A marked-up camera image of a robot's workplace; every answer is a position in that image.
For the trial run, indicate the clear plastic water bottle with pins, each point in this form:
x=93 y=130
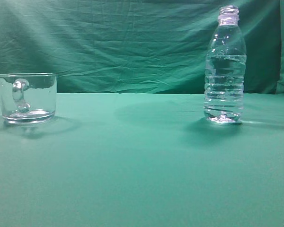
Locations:
x=225 y=65

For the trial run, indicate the green table cloth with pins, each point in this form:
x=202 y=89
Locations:
x=144 y=160

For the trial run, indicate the green backdrop cloth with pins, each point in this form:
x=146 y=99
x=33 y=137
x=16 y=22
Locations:
x=140 y=46

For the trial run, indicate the clear glass cup with handle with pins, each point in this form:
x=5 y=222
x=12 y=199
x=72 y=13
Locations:
x=28 y=97

